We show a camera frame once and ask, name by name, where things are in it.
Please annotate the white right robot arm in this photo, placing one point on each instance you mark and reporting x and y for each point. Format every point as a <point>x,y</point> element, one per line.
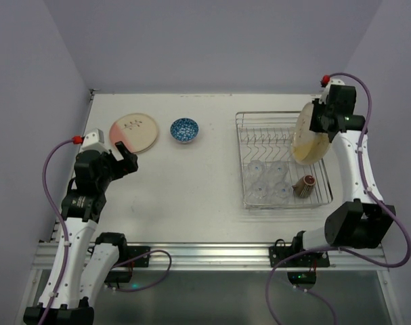
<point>360,222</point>

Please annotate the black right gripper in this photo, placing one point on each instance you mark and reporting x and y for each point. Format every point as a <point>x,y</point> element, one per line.
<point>319,119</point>

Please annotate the clear glass front right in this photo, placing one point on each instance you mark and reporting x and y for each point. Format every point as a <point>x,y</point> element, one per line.
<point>281,193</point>

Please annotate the cream and green plate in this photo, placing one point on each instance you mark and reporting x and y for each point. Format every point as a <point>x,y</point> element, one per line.
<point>154,132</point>

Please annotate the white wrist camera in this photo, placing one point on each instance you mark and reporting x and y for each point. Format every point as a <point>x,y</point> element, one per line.
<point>93,140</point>
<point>326,82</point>

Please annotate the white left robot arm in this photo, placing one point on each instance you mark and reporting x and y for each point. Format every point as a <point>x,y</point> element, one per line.
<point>73,284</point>

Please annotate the clear glass front left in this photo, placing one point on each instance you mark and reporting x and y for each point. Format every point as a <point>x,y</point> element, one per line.
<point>256,193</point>

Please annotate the cream and pink plate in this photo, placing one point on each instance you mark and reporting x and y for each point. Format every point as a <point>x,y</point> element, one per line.
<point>133,130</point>

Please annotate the clear glass back left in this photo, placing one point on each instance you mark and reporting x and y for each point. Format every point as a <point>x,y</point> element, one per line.
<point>254,170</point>

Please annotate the blue patterned bowl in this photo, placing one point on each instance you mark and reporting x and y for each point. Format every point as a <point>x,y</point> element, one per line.
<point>184,130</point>

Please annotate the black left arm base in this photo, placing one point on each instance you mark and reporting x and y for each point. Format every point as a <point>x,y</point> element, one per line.
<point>140,261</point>

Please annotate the steel wire dish rack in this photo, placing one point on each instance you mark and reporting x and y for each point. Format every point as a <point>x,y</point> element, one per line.
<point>267,136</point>

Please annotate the clear glass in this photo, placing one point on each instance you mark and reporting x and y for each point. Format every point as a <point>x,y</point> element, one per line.
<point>281,193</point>
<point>256,193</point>
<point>254,170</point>
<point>277,170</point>

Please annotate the cream and yellow plate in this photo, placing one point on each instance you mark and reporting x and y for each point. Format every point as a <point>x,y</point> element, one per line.
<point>307,146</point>

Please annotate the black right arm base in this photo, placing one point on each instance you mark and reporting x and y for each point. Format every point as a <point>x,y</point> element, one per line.
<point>281,253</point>

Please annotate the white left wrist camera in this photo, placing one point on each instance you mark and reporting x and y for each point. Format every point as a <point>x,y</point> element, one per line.
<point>93,140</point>

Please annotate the aluminium mounting rail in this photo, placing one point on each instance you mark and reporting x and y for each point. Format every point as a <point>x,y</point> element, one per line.
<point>218,257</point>

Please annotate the brown striped ceramic cup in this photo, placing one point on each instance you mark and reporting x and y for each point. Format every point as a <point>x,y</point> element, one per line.
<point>304,186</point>

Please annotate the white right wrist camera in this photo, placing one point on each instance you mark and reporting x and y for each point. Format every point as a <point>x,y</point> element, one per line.
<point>326,82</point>

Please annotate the clear glass back right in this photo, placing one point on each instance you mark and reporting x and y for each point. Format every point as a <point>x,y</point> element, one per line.
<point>277,170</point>

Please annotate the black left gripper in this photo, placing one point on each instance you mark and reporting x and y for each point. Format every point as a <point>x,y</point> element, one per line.
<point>122,162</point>

